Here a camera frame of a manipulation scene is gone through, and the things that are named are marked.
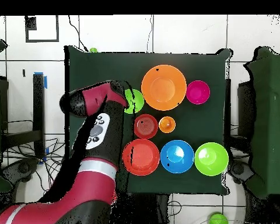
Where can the small green bowl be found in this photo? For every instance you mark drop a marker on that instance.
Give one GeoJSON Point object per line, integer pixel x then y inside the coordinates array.
{"type": "Point", "coordinates": [137, 101]}

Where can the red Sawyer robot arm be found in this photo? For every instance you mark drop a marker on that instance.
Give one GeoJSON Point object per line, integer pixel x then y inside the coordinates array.
{"type": "Point", "coordinates": [91, 186]}

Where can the black chair base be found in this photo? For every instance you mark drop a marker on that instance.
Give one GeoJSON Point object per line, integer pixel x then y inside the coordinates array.
{"type": "Point", "coordinates": [238, 170]}
{"type": "Point", "coordinates": [23, 168]}

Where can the large orange bowl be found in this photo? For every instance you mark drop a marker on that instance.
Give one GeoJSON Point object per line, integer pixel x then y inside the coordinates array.
{"type": "Point", "coordinates": [163, 87]}

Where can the large green bowl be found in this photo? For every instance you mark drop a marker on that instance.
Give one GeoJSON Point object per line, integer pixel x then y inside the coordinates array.
{"type": "Point", "coordinates": [211, 159]}

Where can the blue tape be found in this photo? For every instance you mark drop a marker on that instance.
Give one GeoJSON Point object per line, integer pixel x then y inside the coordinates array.
{"type": "Point", "coordinates": [45, 81]}

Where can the small red bowl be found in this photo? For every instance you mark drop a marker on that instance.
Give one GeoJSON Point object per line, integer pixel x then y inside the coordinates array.
{"type": "Point", "coordinates": [146, 126]}

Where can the blue bowl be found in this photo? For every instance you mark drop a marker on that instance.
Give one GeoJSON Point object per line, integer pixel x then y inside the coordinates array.
{"type": "Point", "coordinates": [177, 156]}

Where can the green cup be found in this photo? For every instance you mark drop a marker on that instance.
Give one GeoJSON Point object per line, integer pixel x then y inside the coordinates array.
{"type": "Point", "coordinates": [93, 50]}

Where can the dark green table cloth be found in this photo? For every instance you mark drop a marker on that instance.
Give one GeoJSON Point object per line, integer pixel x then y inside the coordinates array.
{"type": "Point", "coordinates": [200, 65]}

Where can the green bowl on floor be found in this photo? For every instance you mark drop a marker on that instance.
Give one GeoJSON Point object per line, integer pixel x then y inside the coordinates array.
{"type": "Point", "coordinates": [218, 219]}

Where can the black stool frame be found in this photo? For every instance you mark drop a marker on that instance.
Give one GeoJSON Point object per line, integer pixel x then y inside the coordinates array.
{"type": "Point", "coordinates": [38, 105]}
{"type": "Point", "coordinates": [246, 109]}

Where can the orange cup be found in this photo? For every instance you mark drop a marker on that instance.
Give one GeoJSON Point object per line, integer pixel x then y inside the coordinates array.
{"type": "Point", "coordinates": [167, 124]}

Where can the pink bowl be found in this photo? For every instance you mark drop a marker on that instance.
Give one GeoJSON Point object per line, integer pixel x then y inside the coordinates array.
{"type": "Point", "coordinates": [198, 92]}

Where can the large red bowl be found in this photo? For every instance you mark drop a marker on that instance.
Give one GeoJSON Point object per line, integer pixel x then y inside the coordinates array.
{"type": "Point", "coordinates": [142, 157]}

